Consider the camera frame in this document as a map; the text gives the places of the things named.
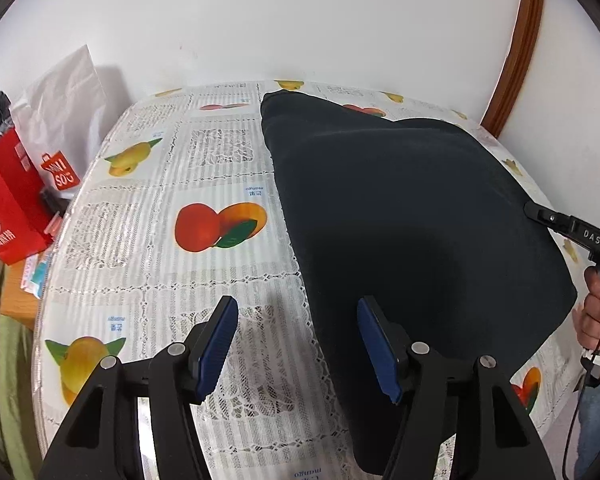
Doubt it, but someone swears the red paper shopping bag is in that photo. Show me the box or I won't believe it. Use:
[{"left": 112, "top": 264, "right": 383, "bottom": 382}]
[{"left": 0, "top": 129, "right": 54, "bottom": 266}]

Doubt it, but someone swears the fruit print lace tablecloth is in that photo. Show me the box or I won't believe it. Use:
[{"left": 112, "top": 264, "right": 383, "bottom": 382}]
[{"left": 32, "top": 78, "right": 589, "bottom": 480}]

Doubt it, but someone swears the blue white small box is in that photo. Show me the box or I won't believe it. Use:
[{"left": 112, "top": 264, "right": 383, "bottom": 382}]
[{"left": 20, "top": 252, "right": 48, "bottom": 299}]

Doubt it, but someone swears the brown wooden door frame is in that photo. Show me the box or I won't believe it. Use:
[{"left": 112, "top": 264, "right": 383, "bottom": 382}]
[{"left": 480, "top": 0, "right": 544, "bottom": 138}]

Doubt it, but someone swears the blue sleeve forearm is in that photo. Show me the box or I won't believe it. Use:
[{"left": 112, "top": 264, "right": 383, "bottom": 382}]
[{"left": 574, "top": 382, "right": 600, "bottom": 479}]

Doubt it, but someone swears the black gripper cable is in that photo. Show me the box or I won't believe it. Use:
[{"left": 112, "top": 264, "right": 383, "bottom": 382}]
[{"left": 561, "top": 303, "right": 600, "bottom": 480}]

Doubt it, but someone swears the white Miniso plastic bag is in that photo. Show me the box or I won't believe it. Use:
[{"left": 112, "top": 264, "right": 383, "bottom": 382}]
[{"left": 10, "top": 46, "right": 112, "bottom": 200}]

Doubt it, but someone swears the black sweatshirt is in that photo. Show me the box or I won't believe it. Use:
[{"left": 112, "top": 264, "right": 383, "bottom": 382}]
[{"left": 261, "top": 91, "right": 577, "bottom": 474}]

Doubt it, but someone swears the wooden bedside cabinet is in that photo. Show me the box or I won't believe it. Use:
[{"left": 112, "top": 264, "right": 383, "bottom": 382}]
[{"left": 0, "top": 260, "right": 40, "bottom": 330}]

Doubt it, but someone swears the green bed sheet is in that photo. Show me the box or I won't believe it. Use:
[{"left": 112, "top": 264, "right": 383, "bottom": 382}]
[{"left": 0, "top": 314, "right": 43, "bottom": 479}]

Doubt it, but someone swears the person's right hand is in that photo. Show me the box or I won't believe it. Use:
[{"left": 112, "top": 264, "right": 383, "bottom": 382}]
[{"left": 572, "top": 266, "right": 600, "bottom": 350}]

